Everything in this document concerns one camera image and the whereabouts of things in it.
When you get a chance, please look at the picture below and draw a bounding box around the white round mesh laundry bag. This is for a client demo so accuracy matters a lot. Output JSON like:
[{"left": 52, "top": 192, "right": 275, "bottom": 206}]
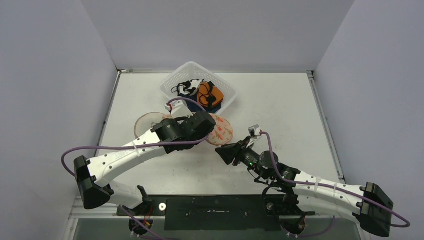
[{"left": 133, "top": 112, "right": 165, "bottom": 138}]

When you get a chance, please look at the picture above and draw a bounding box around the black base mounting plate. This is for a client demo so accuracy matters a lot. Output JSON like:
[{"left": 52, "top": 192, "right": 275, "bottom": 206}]
[{"left": 117, "top": 194, "right": 314, "bottom": 232}]

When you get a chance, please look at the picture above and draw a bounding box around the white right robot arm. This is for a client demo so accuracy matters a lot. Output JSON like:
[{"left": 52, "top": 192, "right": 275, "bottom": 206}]
[{"left": 215, "top": 137, "right": 394, "bottom": 238}]

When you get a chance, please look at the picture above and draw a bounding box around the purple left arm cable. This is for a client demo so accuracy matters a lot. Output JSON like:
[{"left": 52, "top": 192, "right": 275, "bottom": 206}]
[{"left": 60, "top": 96, "right": 216, "bottom": 177}]

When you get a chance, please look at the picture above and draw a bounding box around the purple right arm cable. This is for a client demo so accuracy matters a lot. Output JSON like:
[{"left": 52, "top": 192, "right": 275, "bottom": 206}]
[{"left": 260, "top": 131, "right": 411, "bottom": 229}]

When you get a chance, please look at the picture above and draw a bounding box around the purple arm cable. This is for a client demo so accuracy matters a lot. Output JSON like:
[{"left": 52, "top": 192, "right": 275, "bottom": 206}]
[
  {"left": 260, "top": 131, "right": 411, "bottom": 229},
  {"left": 60, "top": 96, "right": 216, "bottom": 177}
]

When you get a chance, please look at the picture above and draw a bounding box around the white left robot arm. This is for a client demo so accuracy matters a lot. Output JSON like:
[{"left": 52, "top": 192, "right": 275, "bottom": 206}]
[{"left": 73, "top": 111, "right": 216, "bottom": 216}]

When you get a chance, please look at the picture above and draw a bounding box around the white plastic basket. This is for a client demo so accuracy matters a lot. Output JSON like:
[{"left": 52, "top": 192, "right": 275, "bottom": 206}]
[{"left": 158, "top": 61, "right": 239, "bottom": 115}]

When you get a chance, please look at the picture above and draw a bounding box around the black and white bra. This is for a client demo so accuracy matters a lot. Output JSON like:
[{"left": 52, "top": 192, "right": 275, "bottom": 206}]
[{"left": 171, "top": 79, "right": 203, "bottom": 97}]

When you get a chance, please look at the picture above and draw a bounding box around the orange bra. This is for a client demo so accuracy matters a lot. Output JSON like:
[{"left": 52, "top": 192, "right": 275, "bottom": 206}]
[{"left": 197, "top": 81, "right": 224, "bottom": 109}]

